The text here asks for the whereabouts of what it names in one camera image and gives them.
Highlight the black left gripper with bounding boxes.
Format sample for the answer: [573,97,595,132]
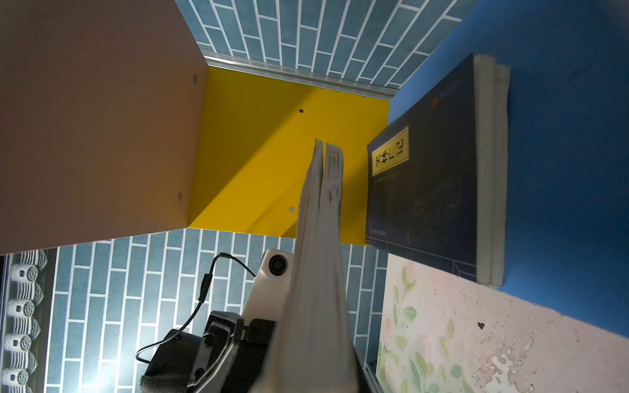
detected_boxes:
[139,311,275,392]

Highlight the navy book yellow label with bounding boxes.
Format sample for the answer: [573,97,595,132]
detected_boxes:
[252,140,359,392]
[491,65,510,288]

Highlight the yellow pink blue bookshelf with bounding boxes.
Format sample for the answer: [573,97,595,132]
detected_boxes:
[1,1,628,336]

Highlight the aluminium frame rail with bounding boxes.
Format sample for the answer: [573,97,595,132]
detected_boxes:
[201,49,397,101]

